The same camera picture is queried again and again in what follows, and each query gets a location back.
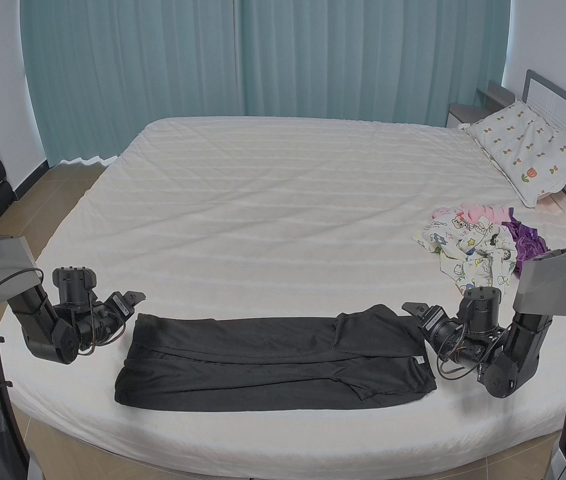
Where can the pink garment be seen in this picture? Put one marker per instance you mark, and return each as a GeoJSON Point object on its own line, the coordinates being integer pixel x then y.
{"type": "Point", "coordinates": [483, 213]}

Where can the purple garment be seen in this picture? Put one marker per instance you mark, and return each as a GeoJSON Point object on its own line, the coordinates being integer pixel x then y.
{"type": "Point", "coordinates": [528, 245]}

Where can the bed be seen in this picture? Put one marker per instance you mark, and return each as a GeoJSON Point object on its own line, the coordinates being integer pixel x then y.
{"type": "Point", "coordinates": [288, 193]}

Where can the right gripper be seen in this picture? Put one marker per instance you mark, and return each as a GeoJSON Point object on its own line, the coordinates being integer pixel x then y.
{"type": "Point", "coordinates": [440, 328]}

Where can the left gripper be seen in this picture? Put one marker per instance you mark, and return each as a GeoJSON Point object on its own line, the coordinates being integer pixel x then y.
{"type": "Point", "coordinates": [112, 318]}

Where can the black T-shirt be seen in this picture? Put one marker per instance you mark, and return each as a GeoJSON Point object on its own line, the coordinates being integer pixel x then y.
{"type": "Point", "coordinates": [263, 368]}

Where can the blue-green curtain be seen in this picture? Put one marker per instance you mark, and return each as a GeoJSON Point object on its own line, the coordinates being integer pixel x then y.
{"type": "Point", "coordinates": [378, 43]}
{"type": "Point", "coordinates": [132, 58]}

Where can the white printed pillow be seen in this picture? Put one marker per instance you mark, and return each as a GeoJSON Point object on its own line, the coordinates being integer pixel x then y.
{"type": "Point", "coordinates": [528, 153]}

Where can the white printed garment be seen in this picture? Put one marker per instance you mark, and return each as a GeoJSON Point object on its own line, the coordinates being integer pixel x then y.
{"type": "Point", "coordinates": [473, 258]}

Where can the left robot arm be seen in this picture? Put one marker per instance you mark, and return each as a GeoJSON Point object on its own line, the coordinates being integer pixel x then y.
{"type": "Point", "coordinates": [7, 273]}

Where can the grey bedside table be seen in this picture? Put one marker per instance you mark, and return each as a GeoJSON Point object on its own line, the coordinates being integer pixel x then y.
{"type": "Point", "coordinates": [473, 110]}

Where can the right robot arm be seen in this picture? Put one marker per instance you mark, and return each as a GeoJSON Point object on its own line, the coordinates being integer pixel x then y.
{"type": "Point", "coordinates": [553, 288]}

